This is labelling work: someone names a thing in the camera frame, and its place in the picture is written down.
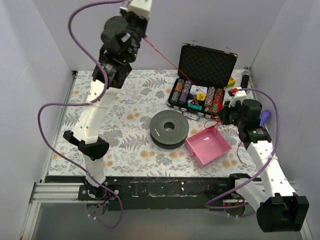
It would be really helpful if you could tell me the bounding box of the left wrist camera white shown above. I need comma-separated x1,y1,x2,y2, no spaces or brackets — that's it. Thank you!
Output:
120,0,153,20

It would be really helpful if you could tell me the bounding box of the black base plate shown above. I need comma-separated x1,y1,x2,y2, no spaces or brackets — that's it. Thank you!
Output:
77,176,257,211

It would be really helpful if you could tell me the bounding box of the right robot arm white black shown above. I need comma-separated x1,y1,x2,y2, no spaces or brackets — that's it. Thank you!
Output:
218,99,309,233

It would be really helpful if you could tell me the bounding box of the black remote control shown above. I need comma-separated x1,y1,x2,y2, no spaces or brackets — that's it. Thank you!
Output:
236,69,251,103

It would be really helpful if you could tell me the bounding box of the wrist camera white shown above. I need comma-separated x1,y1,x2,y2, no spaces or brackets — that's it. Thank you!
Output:
228,86,247,108
120,0,153,20

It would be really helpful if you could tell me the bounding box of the pink open box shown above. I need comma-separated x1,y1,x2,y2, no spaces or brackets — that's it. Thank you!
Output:
184,126,232,169

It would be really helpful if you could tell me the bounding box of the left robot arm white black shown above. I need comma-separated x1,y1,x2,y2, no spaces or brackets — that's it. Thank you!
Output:
63,11,148,200

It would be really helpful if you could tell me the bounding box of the yellow green toy block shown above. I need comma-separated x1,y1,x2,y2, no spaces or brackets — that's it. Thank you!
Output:
226,76,236,88

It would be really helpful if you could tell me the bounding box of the teal object in case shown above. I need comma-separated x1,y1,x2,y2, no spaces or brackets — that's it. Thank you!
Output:
188,102,202,111

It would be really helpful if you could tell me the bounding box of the black filament spool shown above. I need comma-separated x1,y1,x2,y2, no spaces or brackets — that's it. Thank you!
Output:
149,110,189,150

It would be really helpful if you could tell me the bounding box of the purple cylindrical toy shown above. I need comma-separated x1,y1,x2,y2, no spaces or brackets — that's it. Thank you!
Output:
259,109,271,127

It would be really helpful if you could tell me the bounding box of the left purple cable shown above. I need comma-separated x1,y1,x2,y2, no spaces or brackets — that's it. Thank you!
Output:
37,0,128,230

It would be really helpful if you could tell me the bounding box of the floral table mat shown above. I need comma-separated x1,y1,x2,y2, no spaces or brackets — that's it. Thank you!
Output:
47,70,258,177

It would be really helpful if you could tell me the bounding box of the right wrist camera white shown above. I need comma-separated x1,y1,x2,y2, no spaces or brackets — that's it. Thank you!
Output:
228,86,247,108

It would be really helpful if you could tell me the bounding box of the black poker chip case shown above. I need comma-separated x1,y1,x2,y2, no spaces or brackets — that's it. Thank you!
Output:
167,43,238,118

